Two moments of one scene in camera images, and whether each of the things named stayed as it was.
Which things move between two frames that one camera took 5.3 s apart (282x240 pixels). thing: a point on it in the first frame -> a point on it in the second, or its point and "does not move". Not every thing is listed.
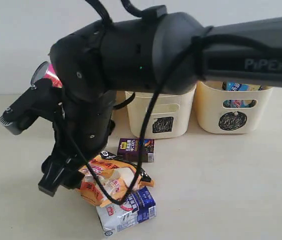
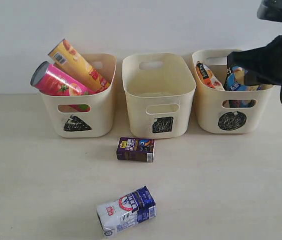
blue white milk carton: [140, 206] does not move
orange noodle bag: [111, 180] -> [206, 76]
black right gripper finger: [72, 179] -> [251, 78]
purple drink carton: [128, 150] does not move
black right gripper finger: [54, 167] -> [244, 59]
